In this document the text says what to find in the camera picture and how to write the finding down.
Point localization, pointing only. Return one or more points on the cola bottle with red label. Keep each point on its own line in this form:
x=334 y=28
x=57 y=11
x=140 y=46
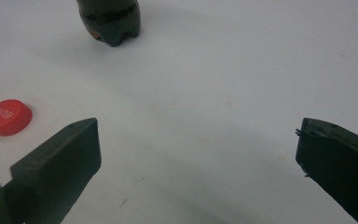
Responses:
x=110 y=20

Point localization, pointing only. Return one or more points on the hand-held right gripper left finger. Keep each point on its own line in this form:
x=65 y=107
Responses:
x=59 y=174

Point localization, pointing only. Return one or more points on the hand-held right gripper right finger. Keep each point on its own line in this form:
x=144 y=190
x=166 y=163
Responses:
x=341 y=168

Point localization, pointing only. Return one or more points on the red bottle cap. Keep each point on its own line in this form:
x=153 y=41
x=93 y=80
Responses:
x=7 y=117

